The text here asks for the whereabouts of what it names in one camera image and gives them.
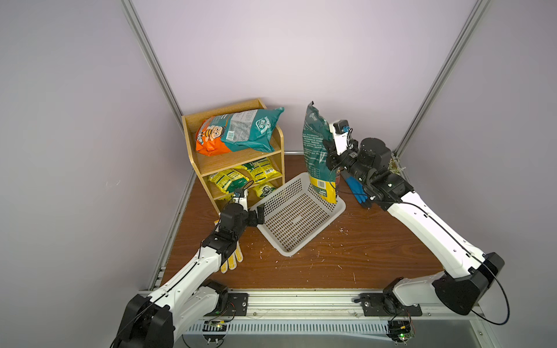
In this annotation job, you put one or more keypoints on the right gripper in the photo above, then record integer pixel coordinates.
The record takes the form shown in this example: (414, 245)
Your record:
(331, 154)

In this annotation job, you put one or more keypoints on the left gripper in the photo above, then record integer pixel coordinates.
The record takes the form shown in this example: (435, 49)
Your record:
(260, 219)

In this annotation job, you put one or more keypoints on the green yellow fertilizer bag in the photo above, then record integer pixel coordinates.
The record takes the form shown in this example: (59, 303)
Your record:
(315, 132)

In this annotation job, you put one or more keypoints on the white plastic basket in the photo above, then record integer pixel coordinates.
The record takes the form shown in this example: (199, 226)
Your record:
(295, 214)

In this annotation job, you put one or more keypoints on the yellow packet shelf back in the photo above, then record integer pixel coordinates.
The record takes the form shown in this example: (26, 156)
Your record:
(259, 163)

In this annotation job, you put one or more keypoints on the green orange fertilizer bag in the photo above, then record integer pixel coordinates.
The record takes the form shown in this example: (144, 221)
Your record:
(235, 132)

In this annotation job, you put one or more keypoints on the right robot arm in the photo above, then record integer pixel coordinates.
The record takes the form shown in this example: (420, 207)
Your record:
(467, 271)

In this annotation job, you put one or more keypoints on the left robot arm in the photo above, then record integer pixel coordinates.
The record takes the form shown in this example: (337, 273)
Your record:
(160, 318)

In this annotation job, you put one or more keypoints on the yellow packet bottom shelf right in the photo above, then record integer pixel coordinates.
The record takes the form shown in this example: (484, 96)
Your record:
(263, 190)

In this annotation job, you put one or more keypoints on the wooden three-tier shelf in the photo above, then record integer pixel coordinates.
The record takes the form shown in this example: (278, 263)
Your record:
(204, 166)

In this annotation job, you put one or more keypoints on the yellow knit work glove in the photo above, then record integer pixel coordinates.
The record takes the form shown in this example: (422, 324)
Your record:
(225, 241)

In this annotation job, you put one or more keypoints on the blue rubber glove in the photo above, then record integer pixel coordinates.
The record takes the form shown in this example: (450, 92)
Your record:
(357, 189)

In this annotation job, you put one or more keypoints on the potted green plant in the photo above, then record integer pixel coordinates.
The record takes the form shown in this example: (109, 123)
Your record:
(395, 165)

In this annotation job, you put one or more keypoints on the left controller board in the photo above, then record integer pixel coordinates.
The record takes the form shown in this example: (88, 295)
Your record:
(214, 332)

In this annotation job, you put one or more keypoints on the controller board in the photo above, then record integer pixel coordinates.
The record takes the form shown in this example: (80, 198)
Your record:
(214, 332)
(400, 331)

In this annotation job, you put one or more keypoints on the right controller board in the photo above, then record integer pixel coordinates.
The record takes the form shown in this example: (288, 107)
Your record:
(400, 331)

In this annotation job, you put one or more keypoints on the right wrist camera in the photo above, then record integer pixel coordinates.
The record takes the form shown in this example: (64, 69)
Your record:
(341, 132)

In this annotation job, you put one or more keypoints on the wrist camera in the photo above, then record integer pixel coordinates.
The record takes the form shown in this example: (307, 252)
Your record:
(240, 197)
(341, 132)

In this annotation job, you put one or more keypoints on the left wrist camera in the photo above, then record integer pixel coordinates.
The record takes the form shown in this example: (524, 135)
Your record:
(240, 197)

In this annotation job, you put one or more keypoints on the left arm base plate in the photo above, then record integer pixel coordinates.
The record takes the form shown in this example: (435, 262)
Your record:
(231, 305)

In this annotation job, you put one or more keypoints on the aluminium mounting rail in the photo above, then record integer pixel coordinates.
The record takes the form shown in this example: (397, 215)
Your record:
(265, 304)

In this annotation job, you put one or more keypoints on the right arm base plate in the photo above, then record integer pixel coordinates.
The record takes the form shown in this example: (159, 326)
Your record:
(381, 305)

